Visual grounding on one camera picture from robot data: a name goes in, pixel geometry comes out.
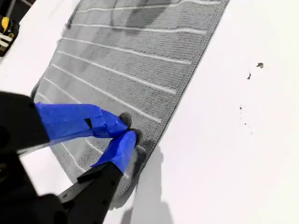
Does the grey striped towel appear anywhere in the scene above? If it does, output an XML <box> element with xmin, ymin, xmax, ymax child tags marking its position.
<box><xmin>30</xmin><ymin>0</ymin><xmax>231</xmax><ymax>203</ymax></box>

